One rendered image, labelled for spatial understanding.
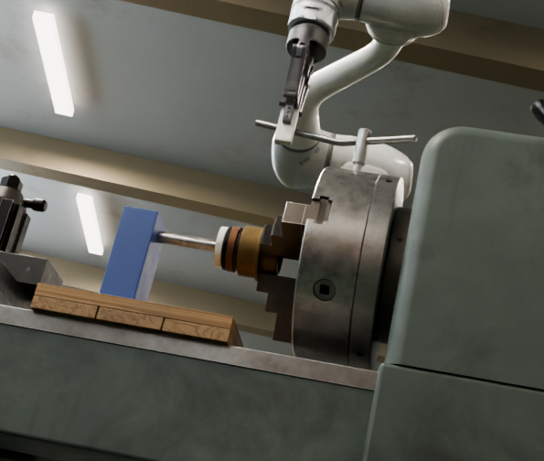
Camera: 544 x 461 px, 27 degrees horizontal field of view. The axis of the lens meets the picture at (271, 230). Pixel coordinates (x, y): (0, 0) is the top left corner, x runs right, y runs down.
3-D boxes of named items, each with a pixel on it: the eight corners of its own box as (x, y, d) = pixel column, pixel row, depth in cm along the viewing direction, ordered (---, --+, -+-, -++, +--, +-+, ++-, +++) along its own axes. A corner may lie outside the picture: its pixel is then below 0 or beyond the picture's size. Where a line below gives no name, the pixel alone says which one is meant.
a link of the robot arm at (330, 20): (290, -9, 209) (283, 16, 206) (339, -3, 207) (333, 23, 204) (293, 23, 216) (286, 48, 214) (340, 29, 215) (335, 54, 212)
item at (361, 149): (362, 196, 190) (374, 133, 193) (355, 190, 188) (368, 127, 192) (350, 196, 191) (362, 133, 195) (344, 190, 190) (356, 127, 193)
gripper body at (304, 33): (291, 47, 213) (280, 87, 209) (288, 17, 206) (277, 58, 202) (330, 51, 212) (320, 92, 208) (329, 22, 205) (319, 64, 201)
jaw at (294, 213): (333, 241, 185) (332, 199, 175) (326, 267, 182) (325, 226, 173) (266, 230, 187) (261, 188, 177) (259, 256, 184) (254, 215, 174)
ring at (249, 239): (288, 242, 194) (236, 234, 195) (284, 219, 185) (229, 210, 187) (277, 293, 190) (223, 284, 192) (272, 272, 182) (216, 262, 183)
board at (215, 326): (253, 410, 196) (258, 388, 198) (227, 342, 163) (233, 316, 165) (87, 379, 201) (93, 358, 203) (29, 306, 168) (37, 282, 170)
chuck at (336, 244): (353, 384, 196) (384, 212, 205) (344, 342, 166) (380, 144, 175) (302, 374, 197) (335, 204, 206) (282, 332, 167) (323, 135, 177)
